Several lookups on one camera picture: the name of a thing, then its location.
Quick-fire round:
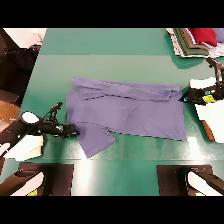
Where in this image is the purple shirt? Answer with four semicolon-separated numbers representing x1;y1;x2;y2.
65;77;188;160

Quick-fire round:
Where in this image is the lavender garment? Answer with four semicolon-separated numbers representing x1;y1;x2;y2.
213;27;224;44

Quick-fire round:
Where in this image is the brown garment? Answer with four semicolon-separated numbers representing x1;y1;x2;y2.
180;27;200;48

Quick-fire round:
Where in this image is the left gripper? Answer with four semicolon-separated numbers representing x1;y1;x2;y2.
45;121;80;139

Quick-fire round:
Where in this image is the dark green garment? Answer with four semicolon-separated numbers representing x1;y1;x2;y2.
175;27;210;57

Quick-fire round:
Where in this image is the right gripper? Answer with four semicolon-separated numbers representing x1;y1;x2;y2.
178;86;205;105

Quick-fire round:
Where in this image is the red garment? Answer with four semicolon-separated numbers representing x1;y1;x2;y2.
188;27;218;47

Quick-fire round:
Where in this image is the white garment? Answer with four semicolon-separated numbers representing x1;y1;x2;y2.
165;27;224;60

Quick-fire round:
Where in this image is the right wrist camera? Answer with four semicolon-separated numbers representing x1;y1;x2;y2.
204;57;224;83

